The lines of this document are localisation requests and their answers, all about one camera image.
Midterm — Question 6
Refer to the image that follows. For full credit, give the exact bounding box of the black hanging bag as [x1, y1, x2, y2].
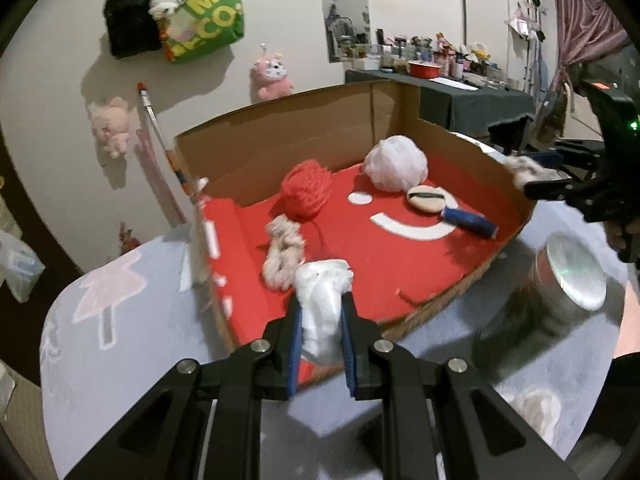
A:
[103, 0, 162, 60]

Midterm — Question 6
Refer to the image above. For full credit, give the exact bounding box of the light blue fleece blanket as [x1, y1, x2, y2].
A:
[40, 203, 628, 479]

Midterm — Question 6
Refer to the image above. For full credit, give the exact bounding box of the pink plush toy left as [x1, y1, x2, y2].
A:
[89, 96, 130, 159]

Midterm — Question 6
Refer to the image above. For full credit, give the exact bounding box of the green tote bag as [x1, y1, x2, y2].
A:
[157, 0, 245, 64]

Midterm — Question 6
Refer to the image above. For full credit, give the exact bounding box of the cream knitted scrunchie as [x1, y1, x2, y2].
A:
[262, 214, 306, 290]

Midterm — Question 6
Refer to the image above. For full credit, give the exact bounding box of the white cloth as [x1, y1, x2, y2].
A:
[294, 259, 354, 366]

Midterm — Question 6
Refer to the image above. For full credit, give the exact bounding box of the white mesh bath pouf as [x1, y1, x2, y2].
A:
[361, 136, 428, 192]

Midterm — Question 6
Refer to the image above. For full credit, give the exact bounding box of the pink plush toy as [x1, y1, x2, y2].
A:
[89, 96, 130, 159]
[250, 44, 294, 102]

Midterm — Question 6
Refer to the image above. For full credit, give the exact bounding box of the pink plush toy right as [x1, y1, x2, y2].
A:
[250, 44, 294, 102]

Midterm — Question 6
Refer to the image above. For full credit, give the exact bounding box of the white plush on bag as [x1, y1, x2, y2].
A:
[149, 0, 184, 22]

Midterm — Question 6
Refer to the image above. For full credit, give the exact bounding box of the white wardrobe cabinet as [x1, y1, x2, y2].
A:
[463, 0, 541, 94]

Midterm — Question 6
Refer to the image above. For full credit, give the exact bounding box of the white plastic bag on door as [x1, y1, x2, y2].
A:
[1, 231, 46, 304]

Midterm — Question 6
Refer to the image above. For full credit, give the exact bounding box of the large glass jar metal lid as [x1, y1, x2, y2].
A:
[506, 233, 608, 340]

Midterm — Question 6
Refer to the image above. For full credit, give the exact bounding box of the blue cloth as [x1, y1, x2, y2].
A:
[440, 207, 498, 240]

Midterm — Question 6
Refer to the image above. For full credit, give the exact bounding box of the wall mirror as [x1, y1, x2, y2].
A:
[322, 0, 370, 62]

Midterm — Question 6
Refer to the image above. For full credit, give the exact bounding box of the cardboard box red interior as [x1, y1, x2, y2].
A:
[176, 81, 534, 349]

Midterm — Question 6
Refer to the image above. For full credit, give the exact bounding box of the dark green covered table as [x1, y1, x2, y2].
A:
[345, 70, 535, 136]

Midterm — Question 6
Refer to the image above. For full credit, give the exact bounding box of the red foam net sleeve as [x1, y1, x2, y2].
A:
[280, 159, 332, 220]

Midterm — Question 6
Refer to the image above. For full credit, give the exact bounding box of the white fluffy star bunny keychain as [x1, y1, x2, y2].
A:
[503, 155, 565, 191]

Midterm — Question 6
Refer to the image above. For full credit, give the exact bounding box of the pink curtain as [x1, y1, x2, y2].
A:
[537, 0, 634, 111]

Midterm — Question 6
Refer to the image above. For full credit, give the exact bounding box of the red bowl on table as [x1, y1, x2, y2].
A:
[407, 61, 442, 79]

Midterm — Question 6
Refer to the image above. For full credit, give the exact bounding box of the beige powder puff black band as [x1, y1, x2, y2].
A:
[406, 185, 447, 214]

